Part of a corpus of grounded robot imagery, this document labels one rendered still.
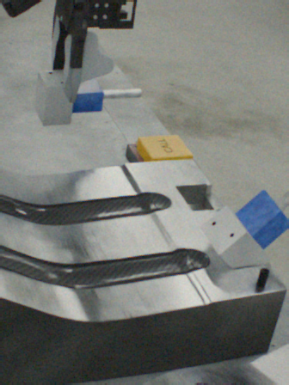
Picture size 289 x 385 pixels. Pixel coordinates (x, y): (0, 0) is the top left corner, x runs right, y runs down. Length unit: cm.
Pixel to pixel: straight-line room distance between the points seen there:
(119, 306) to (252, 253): 15
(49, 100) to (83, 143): 22
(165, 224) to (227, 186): 188
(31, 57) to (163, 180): 59
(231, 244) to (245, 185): 197
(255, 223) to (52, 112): 31
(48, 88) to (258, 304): 37
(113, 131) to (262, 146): 184
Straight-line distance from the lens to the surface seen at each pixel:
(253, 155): 300
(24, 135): 124
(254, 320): 86
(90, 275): 84
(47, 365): 80
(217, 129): 313
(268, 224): 85
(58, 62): 106
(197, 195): 99
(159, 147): 116
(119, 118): 131
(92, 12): 99
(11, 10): 96
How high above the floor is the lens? 138
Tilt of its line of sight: 31 degrees down
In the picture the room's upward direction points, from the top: 8 degrees clockwise
